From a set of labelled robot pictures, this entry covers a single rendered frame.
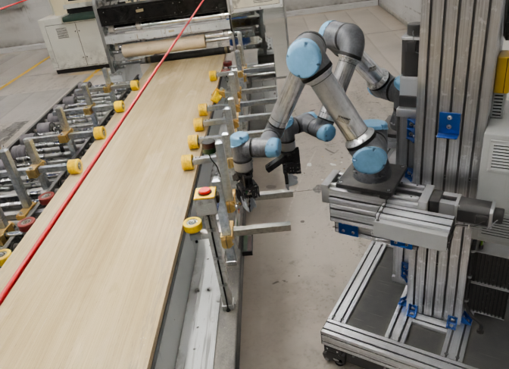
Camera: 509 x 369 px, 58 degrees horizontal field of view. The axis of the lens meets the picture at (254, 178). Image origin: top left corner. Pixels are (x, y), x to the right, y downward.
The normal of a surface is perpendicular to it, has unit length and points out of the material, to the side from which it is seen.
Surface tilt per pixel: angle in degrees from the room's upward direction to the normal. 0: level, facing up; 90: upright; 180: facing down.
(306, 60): 83
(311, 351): 0
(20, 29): 90
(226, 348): 0
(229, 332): 0
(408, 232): 90
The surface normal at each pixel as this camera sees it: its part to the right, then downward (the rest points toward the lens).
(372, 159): -0.18, 0.60
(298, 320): -0.13, -0.86
